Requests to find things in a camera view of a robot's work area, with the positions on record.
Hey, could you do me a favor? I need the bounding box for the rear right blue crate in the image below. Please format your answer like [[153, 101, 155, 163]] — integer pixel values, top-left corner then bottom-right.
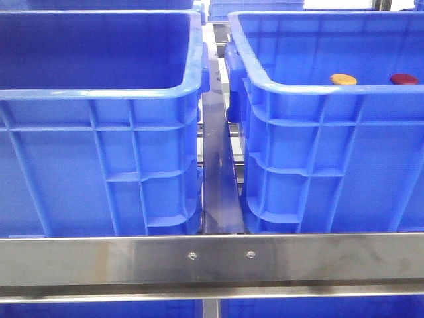
[[209, 0, 305, 22]]

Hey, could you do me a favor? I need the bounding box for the yellow mushroom push button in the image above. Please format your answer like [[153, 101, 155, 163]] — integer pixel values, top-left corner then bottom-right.
[[330, 73, 358, 85]]

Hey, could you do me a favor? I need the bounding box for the right blue plastic crate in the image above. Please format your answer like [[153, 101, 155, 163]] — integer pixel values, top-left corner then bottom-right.
[[229, 11, 423, 233]]

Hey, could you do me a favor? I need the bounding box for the lower right blue crate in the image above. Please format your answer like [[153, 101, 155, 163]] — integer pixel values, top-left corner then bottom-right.
[[221, 295, 423, 317]]

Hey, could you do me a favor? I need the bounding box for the steel rack centre divider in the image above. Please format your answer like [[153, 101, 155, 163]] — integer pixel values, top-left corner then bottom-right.
[[202, 23, 244, 235]]

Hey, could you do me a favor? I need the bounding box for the steel rack front rail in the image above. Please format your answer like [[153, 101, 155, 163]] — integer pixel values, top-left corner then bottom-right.
[[1, 233, 423, 303]]

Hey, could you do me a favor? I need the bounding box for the blue plastic crate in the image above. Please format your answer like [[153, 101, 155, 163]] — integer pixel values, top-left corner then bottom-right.
[[1, 11, 209, 239], [229, 11, 423, 233]]

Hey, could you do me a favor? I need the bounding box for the rear left blue crate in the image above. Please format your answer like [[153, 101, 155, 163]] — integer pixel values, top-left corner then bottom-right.
[[23, 0, 205, 13]]

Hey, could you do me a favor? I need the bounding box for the lower left blue crate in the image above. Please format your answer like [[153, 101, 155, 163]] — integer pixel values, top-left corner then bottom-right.
[[1, 300, 202, 317]]

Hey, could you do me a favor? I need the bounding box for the left blue plastic crate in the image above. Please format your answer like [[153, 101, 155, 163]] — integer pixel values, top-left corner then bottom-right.
[[1, 11, 209, 239]]

